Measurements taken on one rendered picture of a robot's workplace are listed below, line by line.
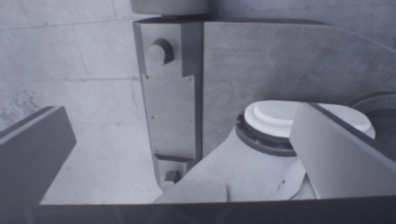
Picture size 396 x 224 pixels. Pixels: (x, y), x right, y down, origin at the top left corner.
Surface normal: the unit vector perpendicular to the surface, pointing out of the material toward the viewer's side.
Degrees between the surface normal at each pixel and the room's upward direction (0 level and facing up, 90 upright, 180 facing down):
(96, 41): 0
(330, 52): 0
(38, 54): 0
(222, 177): 90
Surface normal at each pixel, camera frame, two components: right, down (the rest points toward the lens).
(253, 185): 0.00, -0.87
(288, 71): -0.18, 0.48
